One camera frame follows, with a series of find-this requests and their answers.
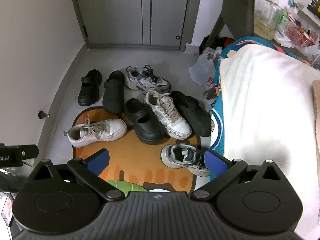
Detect orange box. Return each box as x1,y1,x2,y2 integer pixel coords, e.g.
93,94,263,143
221,37,235,49

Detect black yellow box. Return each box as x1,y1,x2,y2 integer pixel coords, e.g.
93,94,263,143
306,0,320,18

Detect printed paper box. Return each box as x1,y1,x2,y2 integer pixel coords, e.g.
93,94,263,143
0,192,14,230

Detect blue printed bed sheet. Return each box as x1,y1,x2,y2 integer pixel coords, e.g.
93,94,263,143
209,36,313,182

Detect black bag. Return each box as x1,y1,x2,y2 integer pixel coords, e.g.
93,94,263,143
199,34,225,55

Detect dark green cabinet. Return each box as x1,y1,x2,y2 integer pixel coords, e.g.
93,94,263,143
209,0,255,40

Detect grey blue running sneaker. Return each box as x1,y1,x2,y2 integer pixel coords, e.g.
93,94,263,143
124,65,172,93
161,143,210,177

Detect glass jar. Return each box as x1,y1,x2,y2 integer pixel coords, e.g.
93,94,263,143
254,0,282,40

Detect clear red printed packet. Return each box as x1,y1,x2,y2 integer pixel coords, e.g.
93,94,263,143
275,20,320,55

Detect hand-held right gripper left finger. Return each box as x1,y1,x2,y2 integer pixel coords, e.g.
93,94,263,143
24,149,125,202

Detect black strap shoe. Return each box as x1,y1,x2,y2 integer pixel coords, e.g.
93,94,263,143
124,98,165,145
78,69,102,106

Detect orange carrot floor mat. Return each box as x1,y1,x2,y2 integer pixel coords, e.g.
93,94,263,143
72,106,202,195

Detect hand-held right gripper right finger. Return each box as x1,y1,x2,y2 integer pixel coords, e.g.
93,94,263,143
190,149,292,201

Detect white patterned lace sneaker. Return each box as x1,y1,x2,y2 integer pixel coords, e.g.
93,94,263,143
144,91,192,140
63,118,127,148

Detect white blanket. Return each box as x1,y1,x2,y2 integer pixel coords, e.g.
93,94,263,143
219,44,320,170

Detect black lined clog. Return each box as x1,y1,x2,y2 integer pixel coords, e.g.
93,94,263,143
170,90,212,137
102,70,125,114

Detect white plastic bag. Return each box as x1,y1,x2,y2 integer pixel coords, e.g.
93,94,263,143
189,47,223,92

